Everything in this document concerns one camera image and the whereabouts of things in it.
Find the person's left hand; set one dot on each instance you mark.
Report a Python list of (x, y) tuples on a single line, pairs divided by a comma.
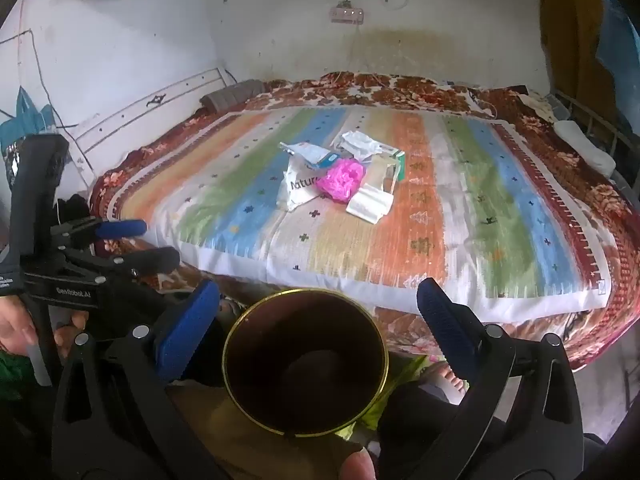
[(14, 327)]

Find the white pillow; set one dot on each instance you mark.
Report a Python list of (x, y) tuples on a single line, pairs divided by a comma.
[(582, 147)]

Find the green cloth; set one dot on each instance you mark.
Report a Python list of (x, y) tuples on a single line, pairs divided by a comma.
[(10, 375)]

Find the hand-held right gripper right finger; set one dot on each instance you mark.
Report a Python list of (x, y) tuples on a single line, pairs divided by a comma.
[(445, 327)]

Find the teal dotted hanging cloth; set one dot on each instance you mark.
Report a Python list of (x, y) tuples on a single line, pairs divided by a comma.
[(617, 50)]

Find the green white carton box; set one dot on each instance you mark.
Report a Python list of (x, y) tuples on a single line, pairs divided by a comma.
[(397, 165)]

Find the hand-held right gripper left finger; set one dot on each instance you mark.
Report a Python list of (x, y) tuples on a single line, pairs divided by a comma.
[(186, 332)]

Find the pale yellow plastic bag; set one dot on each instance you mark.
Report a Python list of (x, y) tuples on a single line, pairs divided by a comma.
[(370, 205)]

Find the white plastic bag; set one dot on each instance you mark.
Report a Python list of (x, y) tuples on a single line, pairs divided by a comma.
[(299, 186)]

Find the metal bed frame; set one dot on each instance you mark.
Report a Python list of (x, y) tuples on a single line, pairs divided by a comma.
[(585, 112)]

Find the pink plastic bag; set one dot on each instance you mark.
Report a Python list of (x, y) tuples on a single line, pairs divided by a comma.
[(340, 178)]

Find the striped bed sheet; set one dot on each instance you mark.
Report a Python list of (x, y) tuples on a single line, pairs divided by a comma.
[(450, 235)]

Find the brown hanging cloth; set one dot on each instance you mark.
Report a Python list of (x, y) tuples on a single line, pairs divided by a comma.
[(570, 35)]

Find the brown floral blanket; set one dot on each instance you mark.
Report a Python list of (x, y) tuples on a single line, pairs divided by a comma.
[(607, 200)]

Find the white bed headboard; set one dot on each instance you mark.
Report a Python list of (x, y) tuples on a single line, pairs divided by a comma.
[(150, 110)]

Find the white power strip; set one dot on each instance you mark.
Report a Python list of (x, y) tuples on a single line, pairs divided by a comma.
[(347, 15)]

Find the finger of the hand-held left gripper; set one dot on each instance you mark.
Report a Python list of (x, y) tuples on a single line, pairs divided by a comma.
[(120, 228), (150, 258)]

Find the grey pillow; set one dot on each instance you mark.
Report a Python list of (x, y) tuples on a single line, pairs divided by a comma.
[(232, 96)]

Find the white blue wrapper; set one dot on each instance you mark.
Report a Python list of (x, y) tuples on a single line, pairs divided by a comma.
[(300, 150)]

